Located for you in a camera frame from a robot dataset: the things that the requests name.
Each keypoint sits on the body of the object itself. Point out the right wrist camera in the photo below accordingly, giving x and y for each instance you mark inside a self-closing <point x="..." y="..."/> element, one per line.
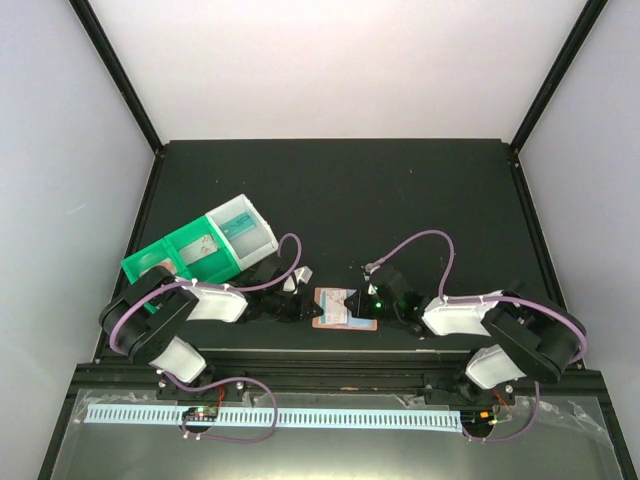
<point x="371" y="267"/>

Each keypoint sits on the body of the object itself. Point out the red circle card in bin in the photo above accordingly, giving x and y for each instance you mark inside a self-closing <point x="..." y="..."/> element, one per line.
<point x="166" y="263"/>

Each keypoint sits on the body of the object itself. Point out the small circuit board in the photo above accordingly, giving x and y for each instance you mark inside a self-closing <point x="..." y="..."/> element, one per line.
<point x="200" y="414"/>

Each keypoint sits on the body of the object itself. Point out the white slotted cable duct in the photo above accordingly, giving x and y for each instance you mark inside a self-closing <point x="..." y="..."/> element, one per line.
<point x="306" y="418"/>

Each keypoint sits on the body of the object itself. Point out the teal card in bin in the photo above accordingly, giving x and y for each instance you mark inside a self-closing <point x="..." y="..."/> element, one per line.
<point x="242" y="225"/>

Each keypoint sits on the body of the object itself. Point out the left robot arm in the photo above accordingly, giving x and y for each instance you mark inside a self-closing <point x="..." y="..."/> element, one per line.
<point x="144" y="322"/>

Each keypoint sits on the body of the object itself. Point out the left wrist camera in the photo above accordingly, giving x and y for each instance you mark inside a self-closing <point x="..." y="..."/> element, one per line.
<point x="300" y="276"/>

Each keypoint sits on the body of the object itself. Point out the left black frame post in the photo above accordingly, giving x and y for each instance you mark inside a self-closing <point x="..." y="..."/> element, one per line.
<point x="104" y="48"/>

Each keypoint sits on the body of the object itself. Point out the black frame post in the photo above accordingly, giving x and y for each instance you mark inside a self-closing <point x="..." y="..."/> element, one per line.
<point x="104" y="48"/>
<point x="572" y="45"/>

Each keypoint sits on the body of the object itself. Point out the grey card in bin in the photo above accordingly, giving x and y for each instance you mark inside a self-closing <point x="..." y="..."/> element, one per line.
<point x="198" y="249"/>

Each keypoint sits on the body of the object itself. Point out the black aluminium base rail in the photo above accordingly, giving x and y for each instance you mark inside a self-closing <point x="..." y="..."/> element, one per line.
<point x="287" y="371"/>

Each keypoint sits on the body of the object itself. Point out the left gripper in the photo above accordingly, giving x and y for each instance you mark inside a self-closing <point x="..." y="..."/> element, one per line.
<point x="301" y="309"/>

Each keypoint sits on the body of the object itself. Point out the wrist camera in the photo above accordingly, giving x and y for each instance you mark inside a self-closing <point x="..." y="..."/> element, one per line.
<point x="300" y="276"/>
<point x="371" y="267"/>

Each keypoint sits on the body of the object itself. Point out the pink leather card holder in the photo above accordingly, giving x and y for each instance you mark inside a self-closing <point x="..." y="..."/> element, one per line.
<point x="354" y="323"/>

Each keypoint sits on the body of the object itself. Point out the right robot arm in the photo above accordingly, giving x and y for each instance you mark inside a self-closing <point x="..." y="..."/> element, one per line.
<point x="530" y="339"/>

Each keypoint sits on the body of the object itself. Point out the white plastic bin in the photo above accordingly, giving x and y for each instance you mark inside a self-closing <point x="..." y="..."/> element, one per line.
<point x="245" y="251"/>

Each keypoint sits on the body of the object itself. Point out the green plastic bin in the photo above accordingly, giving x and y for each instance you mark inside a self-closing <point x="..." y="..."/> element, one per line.
<point x="216" y="268"/>

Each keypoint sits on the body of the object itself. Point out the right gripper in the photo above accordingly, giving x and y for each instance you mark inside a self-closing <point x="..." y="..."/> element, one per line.
<point x="357" y="310"/>

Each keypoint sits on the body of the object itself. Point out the flower card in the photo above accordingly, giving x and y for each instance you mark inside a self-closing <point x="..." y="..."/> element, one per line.
<point x="332" y="301"/>

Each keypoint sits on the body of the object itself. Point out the right black frame post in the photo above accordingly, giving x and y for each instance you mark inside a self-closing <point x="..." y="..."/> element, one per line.
<point x="572" y="45"/>

